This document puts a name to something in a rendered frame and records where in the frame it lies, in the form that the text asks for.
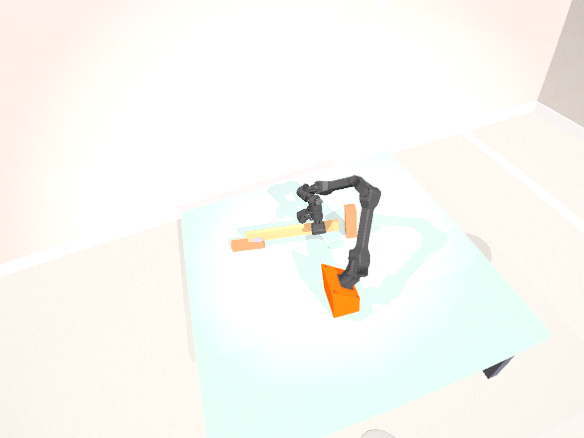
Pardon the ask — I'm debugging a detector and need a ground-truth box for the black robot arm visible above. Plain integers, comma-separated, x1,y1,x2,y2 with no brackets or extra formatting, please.
296,175,381,290

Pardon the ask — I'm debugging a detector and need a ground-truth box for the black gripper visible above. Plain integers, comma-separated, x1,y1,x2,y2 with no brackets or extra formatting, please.
309,207,326,235

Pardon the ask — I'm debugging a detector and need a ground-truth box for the long wooden bed rail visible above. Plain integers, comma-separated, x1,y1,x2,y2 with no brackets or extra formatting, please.
245,219,339,243

